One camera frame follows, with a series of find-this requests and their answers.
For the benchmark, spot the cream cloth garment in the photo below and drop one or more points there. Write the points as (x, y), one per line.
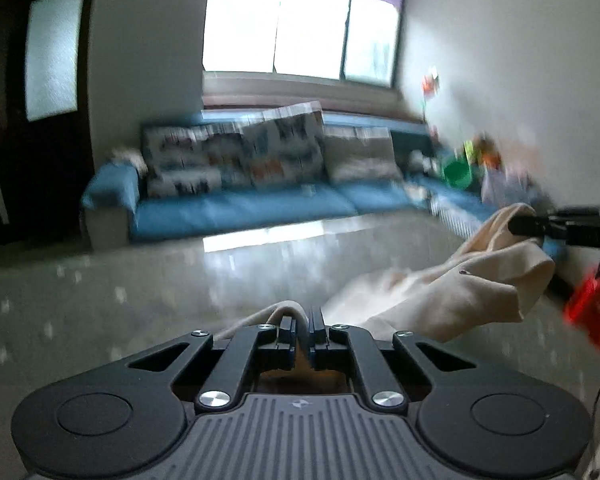
(460, 290)

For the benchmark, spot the blue sofa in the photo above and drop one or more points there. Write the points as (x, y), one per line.
(240, 210)

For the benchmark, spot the beige cushion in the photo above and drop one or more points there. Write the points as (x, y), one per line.
(360, 157)

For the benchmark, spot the white plush toy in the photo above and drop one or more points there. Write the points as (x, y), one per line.
(421, 162)

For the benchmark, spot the beige towel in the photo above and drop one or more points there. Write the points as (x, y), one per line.
(127, 158)

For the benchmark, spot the red blurred object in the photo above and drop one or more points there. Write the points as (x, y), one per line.
(592, 305)

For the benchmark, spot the large window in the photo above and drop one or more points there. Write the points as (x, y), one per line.
(305, 25)

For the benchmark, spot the clear plastic storage box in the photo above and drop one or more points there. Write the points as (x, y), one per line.
(510, 185)

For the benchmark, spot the dark door with frosted glass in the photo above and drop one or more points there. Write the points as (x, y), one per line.
(55, 160)

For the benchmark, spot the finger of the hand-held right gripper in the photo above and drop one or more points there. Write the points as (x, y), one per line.
(527, 225)

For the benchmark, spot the yellow green doll toy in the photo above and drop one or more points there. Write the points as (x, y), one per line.
(471, 149)

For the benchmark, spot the colourful wall ornament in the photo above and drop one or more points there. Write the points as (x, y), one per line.
(431, 85)

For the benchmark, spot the green plastic basin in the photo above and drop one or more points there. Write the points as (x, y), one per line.
(456, 171)

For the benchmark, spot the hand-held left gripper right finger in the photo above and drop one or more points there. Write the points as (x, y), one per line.
(314, 340)

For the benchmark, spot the orange plush toy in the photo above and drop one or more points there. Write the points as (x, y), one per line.
(491, 156)

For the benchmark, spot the butterfly print cushion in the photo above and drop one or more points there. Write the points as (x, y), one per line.
(190, 160)
(285, 145)

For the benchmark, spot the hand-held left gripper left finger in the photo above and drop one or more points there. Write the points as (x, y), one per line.
(289, 342)

